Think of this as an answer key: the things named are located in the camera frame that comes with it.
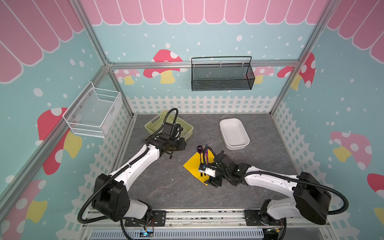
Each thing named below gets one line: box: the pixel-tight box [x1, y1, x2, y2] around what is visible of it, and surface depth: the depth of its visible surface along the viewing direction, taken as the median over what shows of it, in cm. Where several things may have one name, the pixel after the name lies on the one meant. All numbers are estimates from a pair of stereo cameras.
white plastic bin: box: [219, 118, 250, 151], surface depth 109 cm
